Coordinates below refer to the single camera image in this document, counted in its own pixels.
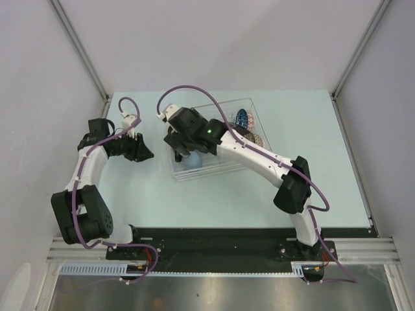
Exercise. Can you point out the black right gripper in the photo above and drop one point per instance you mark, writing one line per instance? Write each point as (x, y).
(188, 145)

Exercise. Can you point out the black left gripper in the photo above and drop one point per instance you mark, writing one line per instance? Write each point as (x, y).
(137, 148)

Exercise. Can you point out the light blue cup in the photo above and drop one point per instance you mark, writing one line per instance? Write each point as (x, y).
(192, 161)

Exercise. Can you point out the blue triangle pattern bowl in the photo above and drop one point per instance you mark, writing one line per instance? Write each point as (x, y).
(245, 119)

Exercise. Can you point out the black skull mug red inside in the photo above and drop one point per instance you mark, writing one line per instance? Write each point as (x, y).
(177, 156)

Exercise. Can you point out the brown lattice pattern bowl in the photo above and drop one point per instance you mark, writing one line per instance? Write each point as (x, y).
(255, 138)

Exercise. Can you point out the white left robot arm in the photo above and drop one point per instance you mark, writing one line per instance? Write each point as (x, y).
(80, 209)

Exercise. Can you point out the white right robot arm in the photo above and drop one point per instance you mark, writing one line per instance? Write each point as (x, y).
(189, 131)

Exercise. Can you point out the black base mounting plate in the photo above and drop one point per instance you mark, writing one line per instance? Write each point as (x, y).
(279, 244)

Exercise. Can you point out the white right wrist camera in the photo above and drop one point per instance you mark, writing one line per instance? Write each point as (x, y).
(168, 112)

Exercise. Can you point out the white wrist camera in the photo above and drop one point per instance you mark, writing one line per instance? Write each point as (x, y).
(129, 123)
(168, 112)

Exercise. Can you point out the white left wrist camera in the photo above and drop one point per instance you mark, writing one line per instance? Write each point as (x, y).
(129, 123)

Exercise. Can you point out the white wire dish rack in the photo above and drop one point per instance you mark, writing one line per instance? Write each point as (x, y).
(217, 164)

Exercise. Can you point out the aluminium frame rail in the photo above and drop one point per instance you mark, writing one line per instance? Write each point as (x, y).
(79, 48)

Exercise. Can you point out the white slotted cable duct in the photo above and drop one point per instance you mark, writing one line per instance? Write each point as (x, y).
(95, 269)

